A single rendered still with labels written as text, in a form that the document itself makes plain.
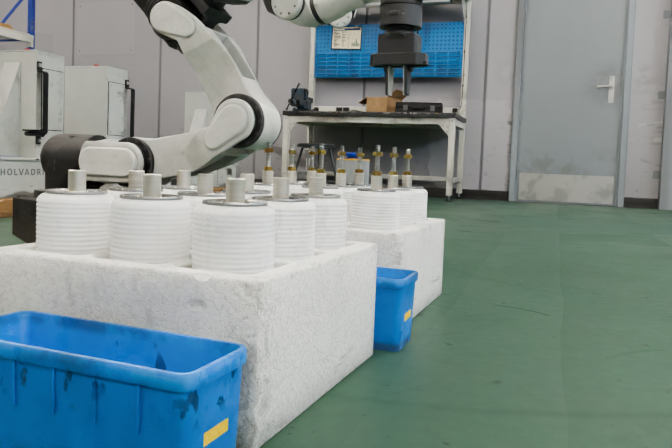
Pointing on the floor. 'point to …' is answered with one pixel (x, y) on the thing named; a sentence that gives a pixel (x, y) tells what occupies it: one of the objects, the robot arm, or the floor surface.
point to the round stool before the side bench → (318, 149)
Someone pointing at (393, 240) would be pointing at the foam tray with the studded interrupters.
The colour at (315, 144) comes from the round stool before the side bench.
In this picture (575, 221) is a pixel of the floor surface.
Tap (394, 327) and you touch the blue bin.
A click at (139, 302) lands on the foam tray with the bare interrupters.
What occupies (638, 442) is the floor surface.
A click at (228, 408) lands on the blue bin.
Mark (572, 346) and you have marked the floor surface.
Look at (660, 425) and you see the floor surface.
